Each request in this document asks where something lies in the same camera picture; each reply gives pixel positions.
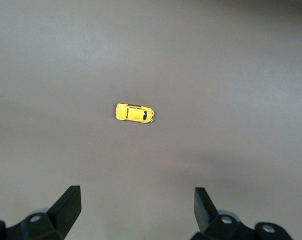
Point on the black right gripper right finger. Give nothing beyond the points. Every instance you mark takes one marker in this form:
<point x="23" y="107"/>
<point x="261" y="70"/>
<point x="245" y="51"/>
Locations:
<point x="208" y="217"/>

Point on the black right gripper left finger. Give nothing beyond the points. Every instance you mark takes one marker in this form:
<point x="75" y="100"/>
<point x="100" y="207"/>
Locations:
<point x="63" y="215"/>

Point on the yellow beetle toy car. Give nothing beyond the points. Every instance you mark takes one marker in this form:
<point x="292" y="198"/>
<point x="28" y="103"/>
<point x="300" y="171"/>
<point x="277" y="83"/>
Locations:
<point x="134" y="113"/>

